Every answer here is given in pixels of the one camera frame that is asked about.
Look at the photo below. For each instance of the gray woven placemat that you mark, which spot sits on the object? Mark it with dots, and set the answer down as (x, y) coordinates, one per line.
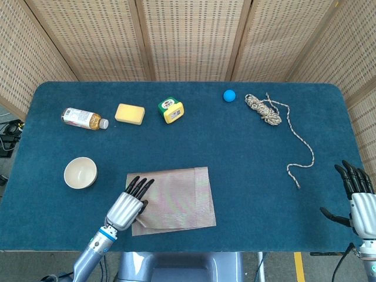
(182, 202)

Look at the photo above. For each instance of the yellow sponge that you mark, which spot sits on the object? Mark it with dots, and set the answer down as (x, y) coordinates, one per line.
(130, 114)

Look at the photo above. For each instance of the blue ball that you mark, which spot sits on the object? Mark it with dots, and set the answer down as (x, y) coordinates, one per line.
(229, 96)

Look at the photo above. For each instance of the plastic tea bottle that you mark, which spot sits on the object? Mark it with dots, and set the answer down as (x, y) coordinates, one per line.
(79, 117)

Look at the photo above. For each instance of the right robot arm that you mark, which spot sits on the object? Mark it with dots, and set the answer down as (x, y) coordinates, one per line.
(368, 261)

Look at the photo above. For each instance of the yellow green lidded container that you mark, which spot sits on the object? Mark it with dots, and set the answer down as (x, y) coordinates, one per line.
(173, 113)

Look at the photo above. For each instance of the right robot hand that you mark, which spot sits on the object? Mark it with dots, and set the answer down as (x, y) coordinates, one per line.
(364, 211)

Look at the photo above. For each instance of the metal table leg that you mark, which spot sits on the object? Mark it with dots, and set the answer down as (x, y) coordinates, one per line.
(261, 267)

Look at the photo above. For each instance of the bamboo folding screen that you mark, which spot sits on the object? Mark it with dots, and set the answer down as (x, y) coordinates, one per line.
(191, 38)

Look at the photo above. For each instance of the blue-gray robot base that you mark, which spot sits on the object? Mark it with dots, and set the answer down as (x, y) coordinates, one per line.
(182, 267)

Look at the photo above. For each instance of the cream bowl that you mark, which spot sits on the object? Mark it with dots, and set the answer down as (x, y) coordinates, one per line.
(80, 172)

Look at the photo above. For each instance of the blue carpet table cover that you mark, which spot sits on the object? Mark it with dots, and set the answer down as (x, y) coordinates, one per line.
(249, 205)

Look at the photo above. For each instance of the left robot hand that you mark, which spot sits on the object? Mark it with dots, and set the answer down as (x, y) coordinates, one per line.
(126, 210)

